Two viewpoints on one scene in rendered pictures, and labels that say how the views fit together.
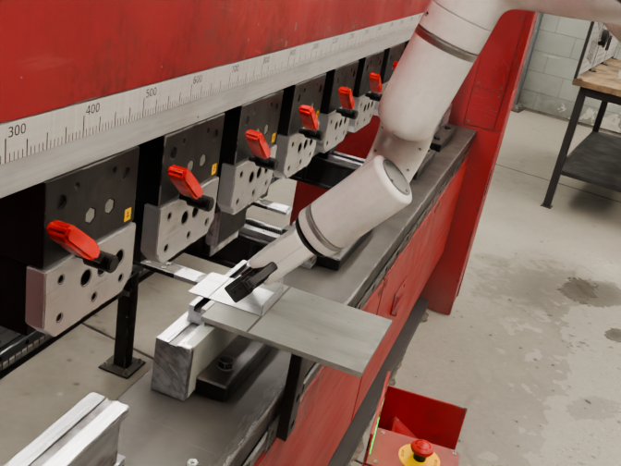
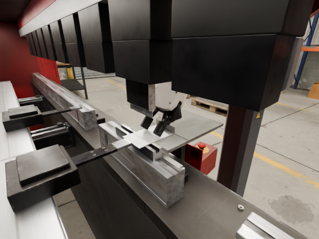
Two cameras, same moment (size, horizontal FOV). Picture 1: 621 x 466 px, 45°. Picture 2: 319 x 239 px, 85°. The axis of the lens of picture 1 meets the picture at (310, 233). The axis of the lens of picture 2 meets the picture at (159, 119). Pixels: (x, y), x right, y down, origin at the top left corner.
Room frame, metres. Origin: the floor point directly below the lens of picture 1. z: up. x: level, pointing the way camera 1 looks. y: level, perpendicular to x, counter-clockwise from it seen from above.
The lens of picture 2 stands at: (0.80, 0.47, 1.24)
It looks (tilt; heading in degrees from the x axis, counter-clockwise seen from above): 23 degrees down; 303
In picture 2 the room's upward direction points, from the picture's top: straight up
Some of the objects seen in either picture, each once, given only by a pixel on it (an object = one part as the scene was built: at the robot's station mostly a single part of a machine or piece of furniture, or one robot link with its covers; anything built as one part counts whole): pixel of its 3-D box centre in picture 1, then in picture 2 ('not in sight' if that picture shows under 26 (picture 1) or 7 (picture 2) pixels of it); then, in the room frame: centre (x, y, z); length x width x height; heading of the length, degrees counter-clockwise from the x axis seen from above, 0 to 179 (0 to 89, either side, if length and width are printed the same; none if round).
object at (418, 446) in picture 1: (420, 453); (201, 147); (1.03, -0.25, 0.79); 0.04 x 0.04 x 0.04
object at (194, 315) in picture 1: (225, 290); (136, 140); (1.11, 0.12, 0.99); 0.20 x 0.03 x 0.03; 164
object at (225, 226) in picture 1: (227, 219); (139, 95); (1.08, 0.13, 1.13); 0.10 x 0.02 x 0.10; 164
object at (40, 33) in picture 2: not in sight; (49, 44); (2.02, -0.14, 1.26); 0.15 x 0.09 x 0.17; 164
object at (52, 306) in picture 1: (59, 229); not in sight; (0.67, 0.25, 1.26); 0.15 x 0.09 x 0.17; 164
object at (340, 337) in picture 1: (299, 320); (178, 126); (1.04, -0.01, 1.00); 0.26 x 0.18 x 0.01; 74
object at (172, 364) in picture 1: (226, 316); (133, 154); (1.13, 0.12, 0.92); 0.39 x 0.06 x 0.10; 164
